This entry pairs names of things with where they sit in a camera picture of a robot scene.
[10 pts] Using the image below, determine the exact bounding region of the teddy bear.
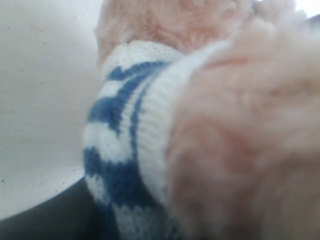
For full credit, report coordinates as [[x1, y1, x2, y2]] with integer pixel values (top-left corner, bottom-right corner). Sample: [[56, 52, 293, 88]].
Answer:
[[83, 0, 320, 240]]

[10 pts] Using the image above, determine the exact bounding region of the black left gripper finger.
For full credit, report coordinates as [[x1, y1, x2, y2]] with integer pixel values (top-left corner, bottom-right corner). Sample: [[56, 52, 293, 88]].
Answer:
[[0, 179, 119, 240]]

